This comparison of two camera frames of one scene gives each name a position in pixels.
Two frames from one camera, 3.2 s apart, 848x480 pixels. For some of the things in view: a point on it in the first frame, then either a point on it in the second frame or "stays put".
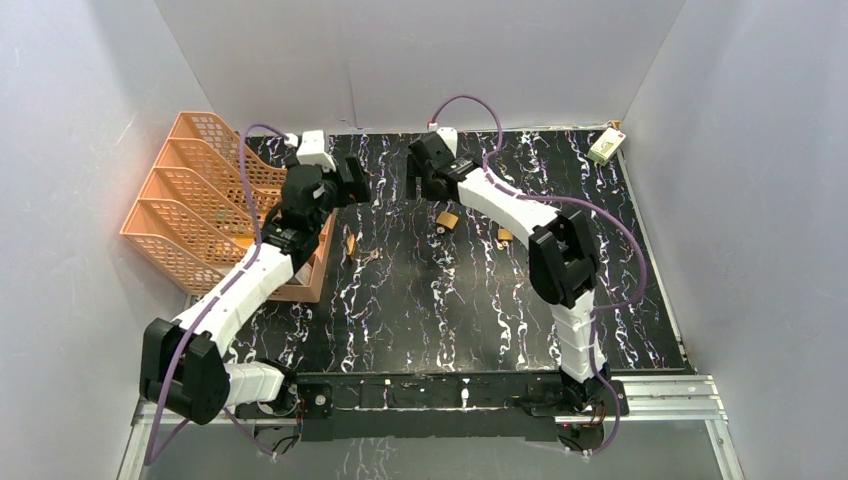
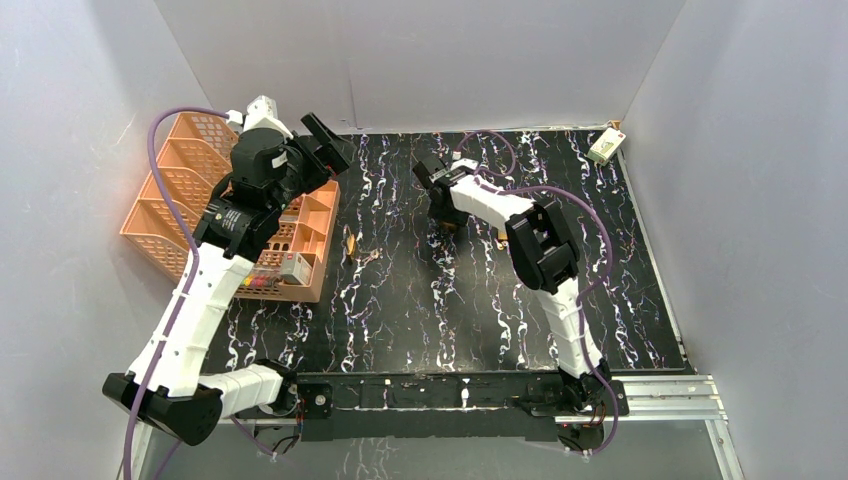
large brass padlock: (350, 240) stays put
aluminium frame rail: (684, 400) stays put
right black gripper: (413, 173) → (460, 218)
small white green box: (607, 145) stays put
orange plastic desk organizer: (194, 220) stays put
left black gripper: (354, 178) → (317, 154)
